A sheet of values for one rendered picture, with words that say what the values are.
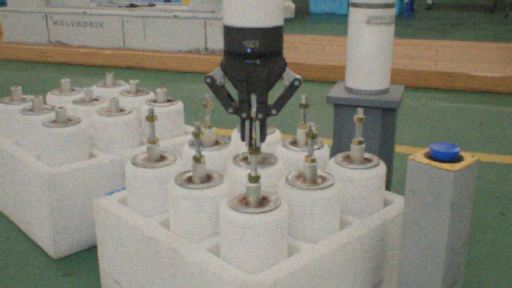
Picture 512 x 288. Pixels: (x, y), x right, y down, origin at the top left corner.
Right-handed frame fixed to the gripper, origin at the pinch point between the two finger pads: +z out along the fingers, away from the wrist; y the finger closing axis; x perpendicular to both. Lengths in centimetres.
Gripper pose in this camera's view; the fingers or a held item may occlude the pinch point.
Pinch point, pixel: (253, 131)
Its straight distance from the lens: 77.4
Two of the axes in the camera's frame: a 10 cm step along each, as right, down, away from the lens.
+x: 1.5, -3.2, 9.4
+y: 9.9, 0.5, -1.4
